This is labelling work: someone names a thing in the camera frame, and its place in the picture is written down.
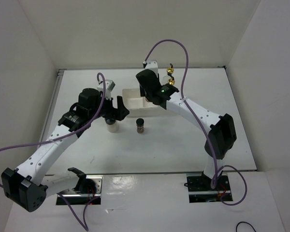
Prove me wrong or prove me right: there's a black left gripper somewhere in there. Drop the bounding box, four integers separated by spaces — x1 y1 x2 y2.
89 93 130 121

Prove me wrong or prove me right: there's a white powder jar black lid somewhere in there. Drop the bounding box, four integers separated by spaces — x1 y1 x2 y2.
105 119 119 133

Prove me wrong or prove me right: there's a glass oil bottle gold spout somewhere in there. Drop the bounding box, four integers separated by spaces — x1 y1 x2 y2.
162 76 175 86

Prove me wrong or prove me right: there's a spice jar black lid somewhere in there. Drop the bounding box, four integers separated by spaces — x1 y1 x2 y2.
136 118 145 134

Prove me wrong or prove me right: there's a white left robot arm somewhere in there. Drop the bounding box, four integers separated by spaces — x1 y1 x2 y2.
1 88 130 212

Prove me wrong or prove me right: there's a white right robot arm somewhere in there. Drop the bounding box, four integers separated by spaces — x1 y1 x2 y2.
136 69 237 190

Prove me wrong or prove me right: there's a white three-compartment organizer tray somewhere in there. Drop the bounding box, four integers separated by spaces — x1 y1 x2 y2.
122 88 175 118

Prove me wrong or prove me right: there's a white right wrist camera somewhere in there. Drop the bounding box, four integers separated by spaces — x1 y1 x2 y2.
143 60 159 74

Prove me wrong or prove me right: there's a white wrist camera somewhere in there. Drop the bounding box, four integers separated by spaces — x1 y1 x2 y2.
97 79 115 100
143 60 159 74

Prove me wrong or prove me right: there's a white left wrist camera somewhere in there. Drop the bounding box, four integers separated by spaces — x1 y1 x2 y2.
97 79 115 100

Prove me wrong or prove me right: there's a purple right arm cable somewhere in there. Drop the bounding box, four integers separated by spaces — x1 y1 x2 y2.
143 39 247 206

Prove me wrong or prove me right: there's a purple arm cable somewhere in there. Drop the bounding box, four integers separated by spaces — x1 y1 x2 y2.
0 72 105 232
143 39 247 206

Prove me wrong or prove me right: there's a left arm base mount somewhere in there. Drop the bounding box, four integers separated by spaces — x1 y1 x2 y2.
61 175 103 206

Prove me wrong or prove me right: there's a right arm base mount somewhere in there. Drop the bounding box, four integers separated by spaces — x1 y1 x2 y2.
184 173 233 203

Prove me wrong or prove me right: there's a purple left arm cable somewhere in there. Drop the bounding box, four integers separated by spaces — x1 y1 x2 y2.
0 72 105 232

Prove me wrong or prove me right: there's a black cable on floor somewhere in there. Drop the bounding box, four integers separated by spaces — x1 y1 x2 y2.
236 221 257 232

